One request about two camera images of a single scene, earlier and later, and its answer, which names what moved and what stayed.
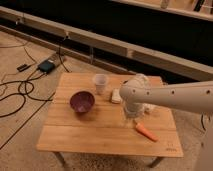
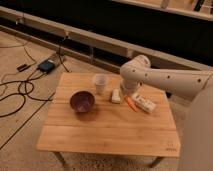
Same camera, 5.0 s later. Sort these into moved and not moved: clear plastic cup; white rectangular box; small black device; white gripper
Moved: white gripper
Not moved: clear plastic cup; small black device; white rectangular box
